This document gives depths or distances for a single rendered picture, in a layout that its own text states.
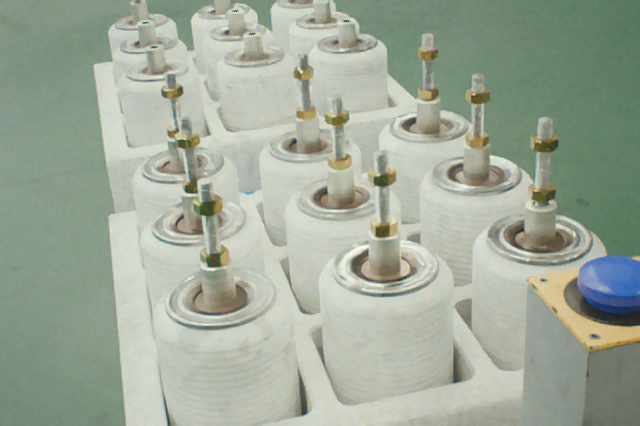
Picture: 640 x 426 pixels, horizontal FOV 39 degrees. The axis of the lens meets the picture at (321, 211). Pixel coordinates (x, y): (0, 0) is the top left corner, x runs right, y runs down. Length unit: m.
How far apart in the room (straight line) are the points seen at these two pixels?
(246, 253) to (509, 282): 0.20
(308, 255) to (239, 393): 0.16
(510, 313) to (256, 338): 0.19
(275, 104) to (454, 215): 0.41
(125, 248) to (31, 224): 0.52
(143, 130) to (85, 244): 0.25
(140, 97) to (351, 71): 0.25
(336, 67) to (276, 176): 0.31
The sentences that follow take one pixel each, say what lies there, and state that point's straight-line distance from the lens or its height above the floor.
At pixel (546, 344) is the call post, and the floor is 0.29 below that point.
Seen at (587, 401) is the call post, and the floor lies 0.28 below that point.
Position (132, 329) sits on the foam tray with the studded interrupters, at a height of 0.18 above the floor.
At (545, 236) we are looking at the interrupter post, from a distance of 0.67.
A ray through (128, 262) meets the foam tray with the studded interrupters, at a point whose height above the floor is 0.18.
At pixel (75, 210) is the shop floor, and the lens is 1.39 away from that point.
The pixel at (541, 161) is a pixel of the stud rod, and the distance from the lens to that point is 0.65.
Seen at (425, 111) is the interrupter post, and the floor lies 0.27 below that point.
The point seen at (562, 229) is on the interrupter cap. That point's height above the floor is 0.25.
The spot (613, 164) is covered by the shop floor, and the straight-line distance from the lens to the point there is 1.43.
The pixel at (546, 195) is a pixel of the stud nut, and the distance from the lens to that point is 0.66.
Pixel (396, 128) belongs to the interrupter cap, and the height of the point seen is 0.25.
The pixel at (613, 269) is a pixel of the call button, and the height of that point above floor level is 0.33.
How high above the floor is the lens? 0.58
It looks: 27 degrees down
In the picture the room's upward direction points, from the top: 4 degrees counter-clockwise
